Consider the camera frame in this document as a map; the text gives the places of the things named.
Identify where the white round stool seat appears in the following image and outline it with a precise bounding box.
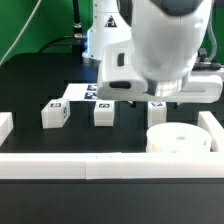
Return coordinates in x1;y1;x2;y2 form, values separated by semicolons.
146;122;212;153

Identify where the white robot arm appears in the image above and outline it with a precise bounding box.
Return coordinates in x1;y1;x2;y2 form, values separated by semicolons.
83;0;224;103

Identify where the grey thin cable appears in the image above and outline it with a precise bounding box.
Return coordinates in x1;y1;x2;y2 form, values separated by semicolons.
0;0;43;66

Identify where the white marker sheet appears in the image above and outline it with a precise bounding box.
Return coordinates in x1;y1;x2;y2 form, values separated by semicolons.
63;83;97;101

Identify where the white right fence wall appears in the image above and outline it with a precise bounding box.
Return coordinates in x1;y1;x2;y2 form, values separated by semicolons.
198;111;224;152

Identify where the black cable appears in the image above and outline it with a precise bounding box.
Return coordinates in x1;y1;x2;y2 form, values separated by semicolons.
38;0;88;54

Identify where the white fence wall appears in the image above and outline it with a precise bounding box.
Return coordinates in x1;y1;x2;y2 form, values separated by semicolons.
0;152;224;180
0;112;14;146
198;111;224;152

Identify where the white front fence wall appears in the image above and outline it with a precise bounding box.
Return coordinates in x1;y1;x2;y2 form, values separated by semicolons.
0;152;224;180

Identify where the white left fence wall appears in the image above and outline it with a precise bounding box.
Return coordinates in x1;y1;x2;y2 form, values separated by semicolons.
0;112;14;146

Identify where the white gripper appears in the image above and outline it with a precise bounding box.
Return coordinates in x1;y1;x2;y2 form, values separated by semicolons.
97;40;223;103

